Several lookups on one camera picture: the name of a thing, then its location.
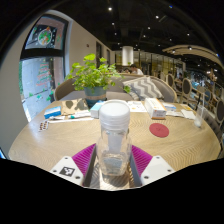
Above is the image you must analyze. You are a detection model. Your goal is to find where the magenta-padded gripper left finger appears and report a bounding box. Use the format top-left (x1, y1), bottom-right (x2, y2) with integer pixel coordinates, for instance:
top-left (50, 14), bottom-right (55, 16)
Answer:
top-left (49, 143), bottom-right (100, 188)

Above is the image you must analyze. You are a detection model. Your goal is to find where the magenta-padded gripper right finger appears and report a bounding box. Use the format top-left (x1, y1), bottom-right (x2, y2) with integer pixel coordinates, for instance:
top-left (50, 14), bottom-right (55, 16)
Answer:
top-left (128, 144), bottom-right (176, 188)

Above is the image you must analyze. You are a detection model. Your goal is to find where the clear bottle with white cap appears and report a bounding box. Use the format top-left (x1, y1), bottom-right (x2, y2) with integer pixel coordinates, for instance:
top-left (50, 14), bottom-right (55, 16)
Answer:
top-left (95, 99), bottom-right (133, 177)

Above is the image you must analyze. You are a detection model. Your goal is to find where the flat round red coaster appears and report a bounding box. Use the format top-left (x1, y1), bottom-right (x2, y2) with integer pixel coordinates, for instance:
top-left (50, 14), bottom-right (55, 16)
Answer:
top-left (148, 122), bottom-right (170, 139)

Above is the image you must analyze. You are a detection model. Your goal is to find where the pill blister pack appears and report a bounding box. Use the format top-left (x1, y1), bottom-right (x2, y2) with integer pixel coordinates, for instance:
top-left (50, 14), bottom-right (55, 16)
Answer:
top-left (38, 120), bottom-right (50, 132)

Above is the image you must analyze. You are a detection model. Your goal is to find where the white tube with green cap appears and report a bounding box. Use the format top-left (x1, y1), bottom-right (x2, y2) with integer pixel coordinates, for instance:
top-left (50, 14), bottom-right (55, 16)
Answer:
top-left (68, 111), bottom-right (92, 120)

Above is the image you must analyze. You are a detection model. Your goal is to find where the small flat blue box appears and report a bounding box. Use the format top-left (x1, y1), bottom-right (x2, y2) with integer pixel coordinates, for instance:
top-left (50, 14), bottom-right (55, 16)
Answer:
top-left (43, 105), bottom-right (63, 120)

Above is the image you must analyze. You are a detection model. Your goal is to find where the white and orange box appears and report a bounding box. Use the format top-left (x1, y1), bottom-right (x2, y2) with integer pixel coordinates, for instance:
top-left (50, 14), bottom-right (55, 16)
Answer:
top-left (143, 97), bottom-right (168, 120)

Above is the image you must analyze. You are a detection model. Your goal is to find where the blue and white carton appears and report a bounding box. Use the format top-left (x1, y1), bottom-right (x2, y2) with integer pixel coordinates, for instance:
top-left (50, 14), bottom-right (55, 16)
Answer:
top-left (89, 100), bottom-right (106, 119)

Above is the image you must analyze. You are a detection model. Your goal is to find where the white paper napkin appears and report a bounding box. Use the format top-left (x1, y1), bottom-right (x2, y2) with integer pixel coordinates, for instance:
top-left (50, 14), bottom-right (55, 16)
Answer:
top-left (180, 109), bottom-right (197, 120)

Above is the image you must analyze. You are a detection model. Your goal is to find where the blue and white card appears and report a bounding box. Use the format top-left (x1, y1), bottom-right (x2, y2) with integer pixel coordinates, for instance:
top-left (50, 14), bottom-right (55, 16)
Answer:
top-left (163, 102), bottom-right (178, 112)

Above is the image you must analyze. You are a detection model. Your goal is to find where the printed paper sheet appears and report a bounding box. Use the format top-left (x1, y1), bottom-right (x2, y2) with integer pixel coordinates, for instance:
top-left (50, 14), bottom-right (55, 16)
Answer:
top-left (126, 100), bottom-right (148, 113)

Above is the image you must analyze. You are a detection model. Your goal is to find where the clear plastic cup with straw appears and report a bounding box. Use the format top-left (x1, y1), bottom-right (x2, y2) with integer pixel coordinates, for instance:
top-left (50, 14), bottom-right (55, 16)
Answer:
top-left (193, 93), bottom-right (208, 129)

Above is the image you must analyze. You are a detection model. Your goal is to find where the small yellow card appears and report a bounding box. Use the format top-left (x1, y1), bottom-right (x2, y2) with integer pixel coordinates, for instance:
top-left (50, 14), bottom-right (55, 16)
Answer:
top-left (179, 103), bottom-right (194, 112)

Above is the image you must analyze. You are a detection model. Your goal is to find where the grey tufted chair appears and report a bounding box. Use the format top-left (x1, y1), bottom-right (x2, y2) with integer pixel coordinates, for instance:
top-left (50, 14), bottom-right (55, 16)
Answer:
top-left (199, 106), bottom-right (224, 148)

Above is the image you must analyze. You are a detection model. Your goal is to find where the grey curved sofa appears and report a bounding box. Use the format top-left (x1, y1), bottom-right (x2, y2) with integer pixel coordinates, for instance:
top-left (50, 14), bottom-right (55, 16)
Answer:
top-left (54, 73), bottom-right (179, 104)

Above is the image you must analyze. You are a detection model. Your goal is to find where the grey white chevron cushion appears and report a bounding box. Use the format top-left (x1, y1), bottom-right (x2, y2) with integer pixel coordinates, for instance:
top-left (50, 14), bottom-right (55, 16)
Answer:
top-left (121, 75), bottom-right (165, 101)

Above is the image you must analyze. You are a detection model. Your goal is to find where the group of dining chairs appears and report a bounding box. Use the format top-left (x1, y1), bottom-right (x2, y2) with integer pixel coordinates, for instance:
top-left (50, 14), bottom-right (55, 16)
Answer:
top-left (164, 71), bottom-right (224, 114)

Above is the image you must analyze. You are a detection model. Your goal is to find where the green potted plant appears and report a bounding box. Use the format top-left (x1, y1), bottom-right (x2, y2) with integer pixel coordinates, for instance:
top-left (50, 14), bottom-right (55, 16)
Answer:
top-left (64, 53), bottom-right (132, 108)

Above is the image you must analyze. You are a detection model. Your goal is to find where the white round column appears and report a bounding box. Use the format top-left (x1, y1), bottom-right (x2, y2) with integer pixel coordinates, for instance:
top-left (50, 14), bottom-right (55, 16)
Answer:
top-left (121, 45), bottom-right (134, 67)

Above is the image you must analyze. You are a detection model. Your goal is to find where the painted window picture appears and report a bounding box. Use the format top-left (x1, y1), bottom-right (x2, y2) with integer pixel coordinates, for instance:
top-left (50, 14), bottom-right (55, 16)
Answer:
top-left (24, 14), bottom-right (68, 51)

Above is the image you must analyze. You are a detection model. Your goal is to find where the group of ceiling lights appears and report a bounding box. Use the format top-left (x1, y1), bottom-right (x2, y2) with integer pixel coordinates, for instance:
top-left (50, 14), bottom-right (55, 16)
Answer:
top-left (106, 4), bottom-right (194, 51)

